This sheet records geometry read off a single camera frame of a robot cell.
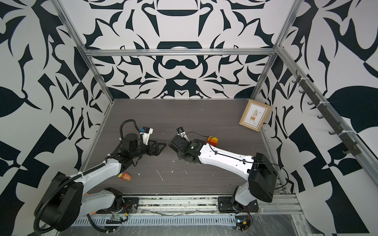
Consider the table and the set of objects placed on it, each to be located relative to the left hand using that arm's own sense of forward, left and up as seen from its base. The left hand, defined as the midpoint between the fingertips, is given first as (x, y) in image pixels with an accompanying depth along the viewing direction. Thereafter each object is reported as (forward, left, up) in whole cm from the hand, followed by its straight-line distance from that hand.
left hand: (159, 140), depth 85 cm
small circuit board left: (-36, +18, -8) cm, 41 cm away
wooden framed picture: (+18, -62, -2) cm, 64 cm away
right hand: (-5, -14, +1) cm, 14 cm away
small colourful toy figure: (-16, +18, -8) cm, 26 cm away
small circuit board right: (-39, -41, -12) cm, 58 cm away
